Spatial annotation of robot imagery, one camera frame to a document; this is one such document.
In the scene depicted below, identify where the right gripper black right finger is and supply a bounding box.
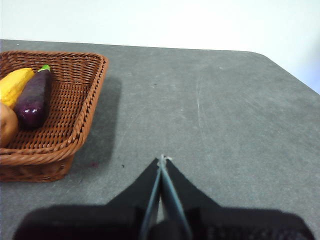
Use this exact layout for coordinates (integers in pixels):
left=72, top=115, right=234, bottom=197
left=162, top=159, right=315, bottom=240

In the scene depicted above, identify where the purple eggplant with green stem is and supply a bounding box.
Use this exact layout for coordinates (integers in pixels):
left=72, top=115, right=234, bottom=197
left=13, top=64, right=53, bottom=130

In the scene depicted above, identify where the brown wicker basket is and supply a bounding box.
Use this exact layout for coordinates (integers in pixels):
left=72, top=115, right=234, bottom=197
left=0, top=50, right=110, bottom=183

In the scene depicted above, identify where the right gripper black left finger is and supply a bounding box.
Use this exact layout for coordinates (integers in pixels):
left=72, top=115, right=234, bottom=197
left=13, top=158, right=161, bottom=240

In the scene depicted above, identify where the brown potato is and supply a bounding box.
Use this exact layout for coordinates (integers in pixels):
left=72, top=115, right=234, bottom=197
left=0, top=102, right=20, bottom=148

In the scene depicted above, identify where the yellow squash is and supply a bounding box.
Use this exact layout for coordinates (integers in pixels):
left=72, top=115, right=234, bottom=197
left=0, top=67, right=36, bottom=110

